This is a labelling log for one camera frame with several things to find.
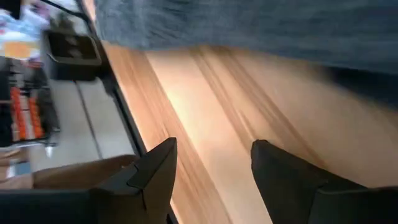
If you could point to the grey terry towel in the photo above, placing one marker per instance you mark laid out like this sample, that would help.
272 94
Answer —
248 25

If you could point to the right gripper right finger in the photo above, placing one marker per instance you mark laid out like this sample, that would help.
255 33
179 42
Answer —
286 186

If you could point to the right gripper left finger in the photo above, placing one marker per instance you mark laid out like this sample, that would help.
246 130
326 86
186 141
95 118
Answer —
146 186

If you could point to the shelf with orange items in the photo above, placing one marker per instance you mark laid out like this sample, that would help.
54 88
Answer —
18 112

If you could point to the brown cardboard box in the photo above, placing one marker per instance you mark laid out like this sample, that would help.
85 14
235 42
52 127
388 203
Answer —
77 174

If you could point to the black plastic bin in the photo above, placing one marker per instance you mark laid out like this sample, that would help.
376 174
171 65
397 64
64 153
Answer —
71 49

